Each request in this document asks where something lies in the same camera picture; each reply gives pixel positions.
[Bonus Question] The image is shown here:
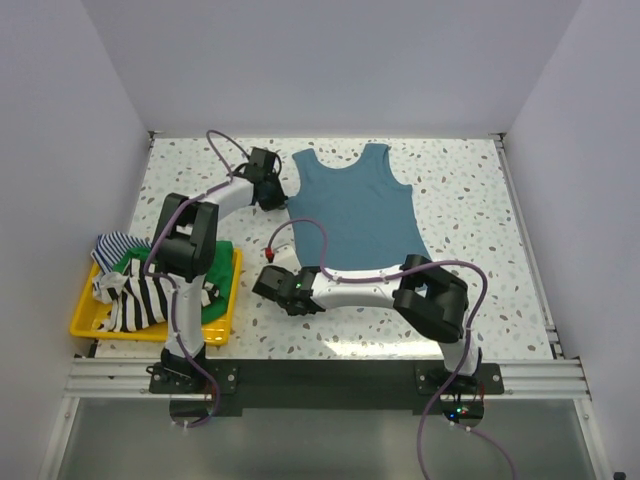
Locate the blue ribbed tank top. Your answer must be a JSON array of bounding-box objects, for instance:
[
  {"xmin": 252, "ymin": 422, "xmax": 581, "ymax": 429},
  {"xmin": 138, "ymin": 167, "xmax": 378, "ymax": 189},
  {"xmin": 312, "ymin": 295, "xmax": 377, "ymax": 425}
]
[{"xmin": 287, "ymin": 143, "xmax": 429, "ymax": 271}]

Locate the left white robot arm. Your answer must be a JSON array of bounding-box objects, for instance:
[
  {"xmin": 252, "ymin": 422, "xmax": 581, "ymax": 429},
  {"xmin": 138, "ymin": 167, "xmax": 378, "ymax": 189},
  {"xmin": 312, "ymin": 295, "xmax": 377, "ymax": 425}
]
[{"xmin": 145, "ymin": 148, "xmax": 287, "ymax": 392}]

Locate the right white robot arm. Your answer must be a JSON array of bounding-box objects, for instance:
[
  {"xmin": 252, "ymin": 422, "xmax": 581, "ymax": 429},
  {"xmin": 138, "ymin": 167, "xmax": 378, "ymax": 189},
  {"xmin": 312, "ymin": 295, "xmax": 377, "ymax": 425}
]
[{"xmin": 253, "ymin": 255, "xmax": 482, "ymax": 393}]

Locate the green tank top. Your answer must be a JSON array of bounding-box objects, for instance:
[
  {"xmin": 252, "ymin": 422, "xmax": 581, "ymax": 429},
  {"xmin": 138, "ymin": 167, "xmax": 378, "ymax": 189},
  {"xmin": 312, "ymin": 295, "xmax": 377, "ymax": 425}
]
[{"xmin": 113, "ymin": 240, "xmax": 234, "ymax": 325}]

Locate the black white striped tank top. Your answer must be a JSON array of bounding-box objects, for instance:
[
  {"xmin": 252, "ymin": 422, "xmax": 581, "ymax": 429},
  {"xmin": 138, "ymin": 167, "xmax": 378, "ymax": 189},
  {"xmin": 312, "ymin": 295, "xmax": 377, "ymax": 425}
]
[{"xmin": 92, "ymin": 257, "xmax": 224, "ymax": 334}]

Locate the blue white striped tank top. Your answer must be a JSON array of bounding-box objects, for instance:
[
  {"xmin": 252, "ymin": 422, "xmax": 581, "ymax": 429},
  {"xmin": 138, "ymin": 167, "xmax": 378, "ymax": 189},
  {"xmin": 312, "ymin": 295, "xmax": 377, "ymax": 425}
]
[{"xmin": 91, "ymin": 231, "xmax": 151, "ymax": 274}]

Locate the yellow plastic tray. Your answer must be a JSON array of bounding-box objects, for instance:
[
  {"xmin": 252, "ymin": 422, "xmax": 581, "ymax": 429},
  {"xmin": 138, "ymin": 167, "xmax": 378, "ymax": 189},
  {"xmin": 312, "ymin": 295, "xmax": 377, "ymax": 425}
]
[{"xmin": 69, "ymin": 248, "xmax": 243, "ymax": 346}]

